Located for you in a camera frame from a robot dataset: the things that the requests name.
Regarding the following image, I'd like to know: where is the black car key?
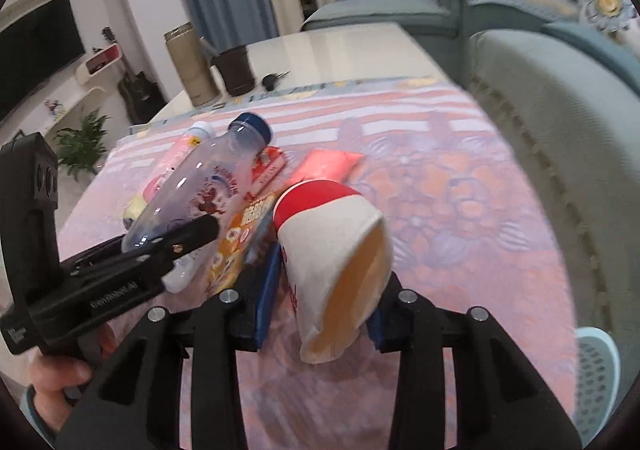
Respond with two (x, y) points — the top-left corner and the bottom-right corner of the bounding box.
(262, 70), (290, 92)

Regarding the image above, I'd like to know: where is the pink snack packet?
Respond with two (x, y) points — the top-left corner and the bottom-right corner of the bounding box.
(285, 149), (364, 187)

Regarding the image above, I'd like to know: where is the dark brown cup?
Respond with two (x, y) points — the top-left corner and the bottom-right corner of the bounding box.
(210, 46), (256, 96)

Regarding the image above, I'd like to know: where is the gold thermos flask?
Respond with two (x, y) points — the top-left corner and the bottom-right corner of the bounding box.
(164, 22), (221, 107)

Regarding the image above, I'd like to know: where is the teal sofa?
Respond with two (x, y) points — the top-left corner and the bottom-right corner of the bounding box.
(304, 0), (639, 366)

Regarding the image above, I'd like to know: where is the floral cushion left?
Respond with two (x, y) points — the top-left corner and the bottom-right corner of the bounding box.
(579, 0), (639, 40)

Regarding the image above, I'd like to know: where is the red white cigarette box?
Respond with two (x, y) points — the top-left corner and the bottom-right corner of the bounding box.
(245, 147), (286, 202)

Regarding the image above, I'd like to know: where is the green potted plant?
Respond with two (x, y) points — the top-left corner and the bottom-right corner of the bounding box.
(53, 110), (110, 181)

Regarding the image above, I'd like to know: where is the light blue trash basket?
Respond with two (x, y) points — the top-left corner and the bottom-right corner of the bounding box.
(574, 326), (620, 448)

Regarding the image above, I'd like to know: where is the pink floral tablecloth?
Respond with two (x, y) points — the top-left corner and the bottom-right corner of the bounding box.
(54, 74), (582, 450)

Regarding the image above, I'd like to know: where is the person's left hand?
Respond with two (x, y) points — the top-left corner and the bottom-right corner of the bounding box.
(29, 355), (92, 433)

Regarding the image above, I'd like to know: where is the red white paper cup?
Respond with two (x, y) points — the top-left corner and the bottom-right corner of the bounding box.
(273, 179), (394, 364)

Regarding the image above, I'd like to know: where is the pink small bottle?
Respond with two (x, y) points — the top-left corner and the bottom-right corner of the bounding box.
(122, 121), (215, 230)

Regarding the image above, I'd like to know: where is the orange snack wrapper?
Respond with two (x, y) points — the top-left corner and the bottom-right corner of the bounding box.
(204, 192), (280, 298)

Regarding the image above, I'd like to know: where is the teal pillow left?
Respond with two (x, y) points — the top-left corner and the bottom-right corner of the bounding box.
(541, 22), (640, 95)

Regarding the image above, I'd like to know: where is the white refrigerator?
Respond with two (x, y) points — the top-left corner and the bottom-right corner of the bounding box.
(112, 0), (194, 102)

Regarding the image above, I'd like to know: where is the black guitar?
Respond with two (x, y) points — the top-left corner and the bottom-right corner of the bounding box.
(102, 27), (166, 125)

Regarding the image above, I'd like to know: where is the black television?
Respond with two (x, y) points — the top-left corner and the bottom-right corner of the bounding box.
(0, 0), (86, 119)

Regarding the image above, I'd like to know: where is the clear plastic water bottle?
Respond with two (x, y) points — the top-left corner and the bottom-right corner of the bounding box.
(122, 112), (272, 251)

